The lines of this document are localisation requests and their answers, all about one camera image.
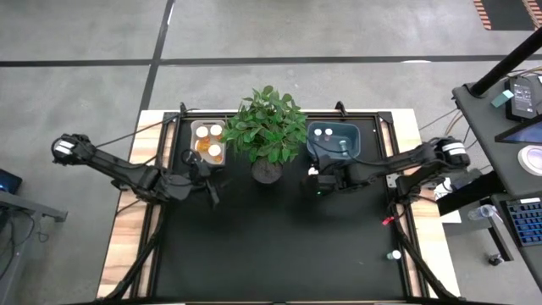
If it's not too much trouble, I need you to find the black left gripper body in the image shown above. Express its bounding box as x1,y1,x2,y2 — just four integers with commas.
185,149,213,188

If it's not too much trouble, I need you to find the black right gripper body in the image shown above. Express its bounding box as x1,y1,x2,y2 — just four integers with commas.
301,168,353,199

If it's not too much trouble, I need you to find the white plastic bin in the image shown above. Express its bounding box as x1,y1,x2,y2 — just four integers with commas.
189,119,227,166

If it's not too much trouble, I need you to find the blue plastic bin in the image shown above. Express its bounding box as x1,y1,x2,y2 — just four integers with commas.
306,121,362,164

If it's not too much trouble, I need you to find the green potted plant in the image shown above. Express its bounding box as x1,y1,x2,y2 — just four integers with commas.
219,85,309,186

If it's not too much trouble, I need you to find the black table mat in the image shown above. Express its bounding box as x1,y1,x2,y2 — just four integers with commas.
154,118,407,302

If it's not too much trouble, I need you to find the clear plastic water bottle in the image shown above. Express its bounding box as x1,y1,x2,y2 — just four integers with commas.
467,203,499,221

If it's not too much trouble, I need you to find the dark grey side desk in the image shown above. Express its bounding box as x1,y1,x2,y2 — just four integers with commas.
451,75,542,289

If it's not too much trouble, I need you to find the blue glowing device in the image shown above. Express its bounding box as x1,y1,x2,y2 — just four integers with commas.
0,168,23,195

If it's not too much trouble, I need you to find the grey metal desk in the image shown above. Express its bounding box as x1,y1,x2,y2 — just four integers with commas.
0,190,69,305

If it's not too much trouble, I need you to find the small teal box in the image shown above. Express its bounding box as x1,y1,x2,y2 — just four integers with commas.
490,89,515,108

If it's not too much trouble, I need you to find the backlit keyboard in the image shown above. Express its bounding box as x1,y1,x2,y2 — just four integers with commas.
506,198,542,247

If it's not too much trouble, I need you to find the dark tablet screen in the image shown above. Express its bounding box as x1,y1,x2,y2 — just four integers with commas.
494,114,542,145

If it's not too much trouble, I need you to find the white round disc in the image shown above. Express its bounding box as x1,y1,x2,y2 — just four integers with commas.
517,144,542,177

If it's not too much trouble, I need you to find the black power adapter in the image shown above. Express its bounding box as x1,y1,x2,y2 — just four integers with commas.
506,75,539,122

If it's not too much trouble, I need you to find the black pole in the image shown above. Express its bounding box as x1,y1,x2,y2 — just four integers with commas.
469,27,542,98

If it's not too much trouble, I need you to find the black mat orange striped edge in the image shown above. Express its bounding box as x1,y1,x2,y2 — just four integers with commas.
473,0,542,31

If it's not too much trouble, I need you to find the thin black tether cable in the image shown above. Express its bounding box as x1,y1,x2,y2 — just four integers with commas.
93,118,178,149

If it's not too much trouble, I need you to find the black aluminium table frame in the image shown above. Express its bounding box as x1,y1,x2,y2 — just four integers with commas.
95,101,462,305

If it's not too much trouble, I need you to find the black braided cable sleeve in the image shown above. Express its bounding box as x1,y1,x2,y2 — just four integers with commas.
101,211,164,302
391,202,461,302

